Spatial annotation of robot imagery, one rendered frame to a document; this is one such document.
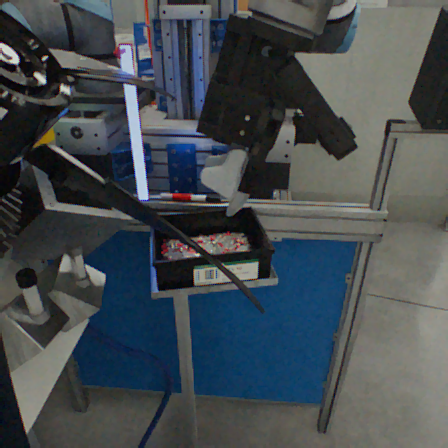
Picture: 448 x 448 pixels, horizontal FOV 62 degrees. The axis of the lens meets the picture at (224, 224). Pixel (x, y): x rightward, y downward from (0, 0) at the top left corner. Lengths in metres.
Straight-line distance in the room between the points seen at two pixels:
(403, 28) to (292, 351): 1.73
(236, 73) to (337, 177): 2.08
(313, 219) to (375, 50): 1.54
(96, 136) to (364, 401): 1.28
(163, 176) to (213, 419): 0.86
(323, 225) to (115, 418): 1.02
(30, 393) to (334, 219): 0.66
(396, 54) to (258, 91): 1.94
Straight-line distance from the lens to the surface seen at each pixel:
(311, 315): 1.07
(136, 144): 0.83
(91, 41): 1.15
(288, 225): 0.87
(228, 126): 0.39
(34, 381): 0.55
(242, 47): 0.39
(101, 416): 1.54
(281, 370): 1.24
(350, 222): 0.88
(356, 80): 2.29
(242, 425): 1.46
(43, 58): 0.40
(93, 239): 0.61
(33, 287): 0.44
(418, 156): 2.52
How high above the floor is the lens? 1.26
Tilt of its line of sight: 31 degrees down
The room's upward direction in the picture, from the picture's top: straight up
